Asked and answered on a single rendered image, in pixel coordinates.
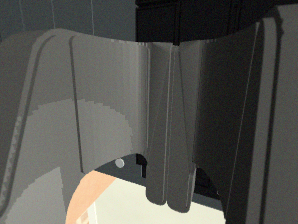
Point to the black storage rack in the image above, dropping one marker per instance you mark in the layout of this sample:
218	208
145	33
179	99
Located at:
172	21

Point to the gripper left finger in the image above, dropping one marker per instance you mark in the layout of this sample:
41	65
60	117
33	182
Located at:
72	102

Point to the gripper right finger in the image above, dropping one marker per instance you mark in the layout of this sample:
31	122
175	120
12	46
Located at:
235	115

